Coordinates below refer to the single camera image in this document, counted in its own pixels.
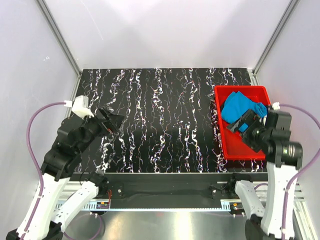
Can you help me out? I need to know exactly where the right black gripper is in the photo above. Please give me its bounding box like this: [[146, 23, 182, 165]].
[[226, 108, 271, 153]]

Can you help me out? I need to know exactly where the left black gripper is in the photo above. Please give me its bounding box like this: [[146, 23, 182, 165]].
[[76, 106, 126, 154]]

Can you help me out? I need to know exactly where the blue t-shirt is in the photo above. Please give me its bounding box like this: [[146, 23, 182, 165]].
[[221, 91, 268, 124]]

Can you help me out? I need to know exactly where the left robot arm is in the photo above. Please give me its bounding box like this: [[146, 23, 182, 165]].
[[5, 107, 125, 240]]

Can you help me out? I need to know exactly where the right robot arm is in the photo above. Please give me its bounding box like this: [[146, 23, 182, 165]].
[[227, 109, 303, 240]]

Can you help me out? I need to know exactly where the red plastic bin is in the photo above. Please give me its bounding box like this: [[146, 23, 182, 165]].
[[214, 85, 271, 161]]

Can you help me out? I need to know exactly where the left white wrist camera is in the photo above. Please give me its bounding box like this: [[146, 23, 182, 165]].
[[71, 95, 95, 119]]

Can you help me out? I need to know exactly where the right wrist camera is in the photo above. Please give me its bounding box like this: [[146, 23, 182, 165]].
[[268, 102, 281, 112]]

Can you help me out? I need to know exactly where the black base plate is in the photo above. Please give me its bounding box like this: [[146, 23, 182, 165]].
[[67, 172, 271, 210]]

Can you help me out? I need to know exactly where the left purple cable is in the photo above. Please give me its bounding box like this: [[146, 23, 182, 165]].
[[14, 101, 73, 240]]

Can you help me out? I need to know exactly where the aluminium rail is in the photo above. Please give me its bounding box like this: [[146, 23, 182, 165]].
[[56, 182, 306, 213]]

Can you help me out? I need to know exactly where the left aluminium frame post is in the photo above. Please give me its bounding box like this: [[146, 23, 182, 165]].
[[36, 0, 83, 78]]

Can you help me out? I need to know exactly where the aluminium frame post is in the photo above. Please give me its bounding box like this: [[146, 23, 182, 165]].
[[252, 0, 300, 77], [36, 0, 83, 78]]

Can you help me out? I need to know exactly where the right aluminium frame post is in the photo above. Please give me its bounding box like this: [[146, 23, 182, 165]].
[[252, 0, 300, 77]]

